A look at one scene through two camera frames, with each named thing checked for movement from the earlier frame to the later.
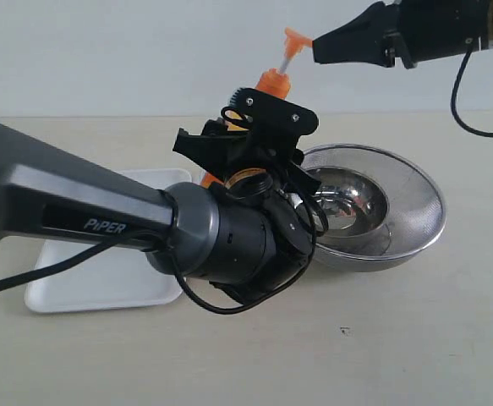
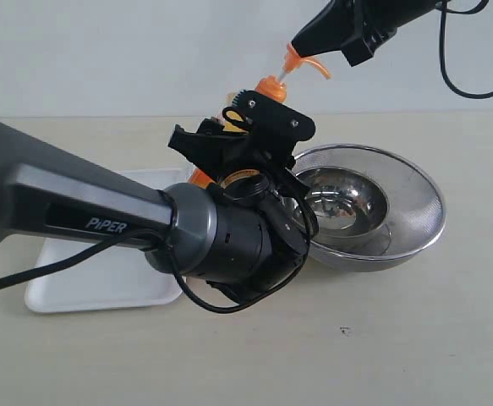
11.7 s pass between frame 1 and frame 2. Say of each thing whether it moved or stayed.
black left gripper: stayed
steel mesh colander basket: stayed
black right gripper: moved
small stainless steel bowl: stayed
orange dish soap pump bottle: moved
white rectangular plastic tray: stayed
